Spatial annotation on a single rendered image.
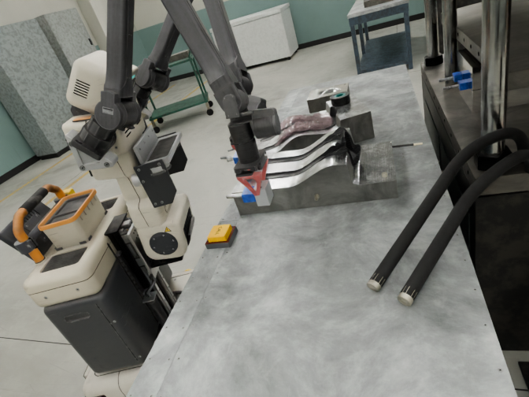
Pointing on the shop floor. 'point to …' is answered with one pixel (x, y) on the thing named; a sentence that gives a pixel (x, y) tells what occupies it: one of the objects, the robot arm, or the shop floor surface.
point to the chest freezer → (264, 35)
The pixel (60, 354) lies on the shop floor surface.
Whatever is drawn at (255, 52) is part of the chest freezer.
